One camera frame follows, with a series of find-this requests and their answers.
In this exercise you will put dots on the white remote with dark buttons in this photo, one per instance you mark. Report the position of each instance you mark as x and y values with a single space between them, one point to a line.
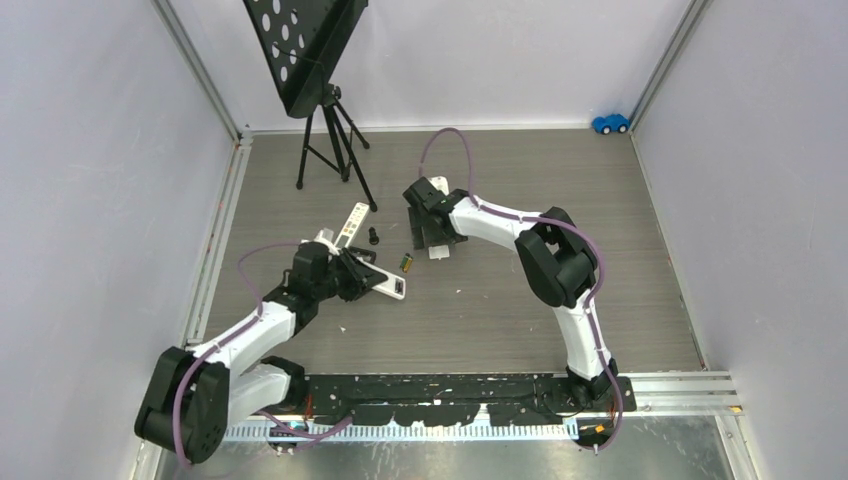
391 285

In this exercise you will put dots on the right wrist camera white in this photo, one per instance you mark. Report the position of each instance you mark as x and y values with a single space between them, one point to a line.
440 183

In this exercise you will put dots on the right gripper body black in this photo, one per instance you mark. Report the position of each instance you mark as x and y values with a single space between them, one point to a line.
417 222

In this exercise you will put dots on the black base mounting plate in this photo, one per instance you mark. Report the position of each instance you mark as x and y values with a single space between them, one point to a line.
441 400

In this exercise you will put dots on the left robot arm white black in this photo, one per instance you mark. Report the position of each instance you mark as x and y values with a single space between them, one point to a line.
195 394

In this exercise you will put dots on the blue toy car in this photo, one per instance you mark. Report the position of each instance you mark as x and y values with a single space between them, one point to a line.
606 125

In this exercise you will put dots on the long white remote control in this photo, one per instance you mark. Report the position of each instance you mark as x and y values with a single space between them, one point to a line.
352 225

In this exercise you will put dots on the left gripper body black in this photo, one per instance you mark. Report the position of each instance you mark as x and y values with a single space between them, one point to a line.
342 278

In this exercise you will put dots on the white battery cover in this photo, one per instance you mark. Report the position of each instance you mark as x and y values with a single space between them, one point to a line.
439 252

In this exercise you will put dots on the black music stand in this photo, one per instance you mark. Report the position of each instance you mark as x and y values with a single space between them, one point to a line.
302 43

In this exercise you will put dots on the green yellow battery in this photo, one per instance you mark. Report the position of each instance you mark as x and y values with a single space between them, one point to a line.
406 262

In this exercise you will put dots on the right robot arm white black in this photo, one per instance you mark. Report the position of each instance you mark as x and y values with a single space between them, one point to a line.
560 265

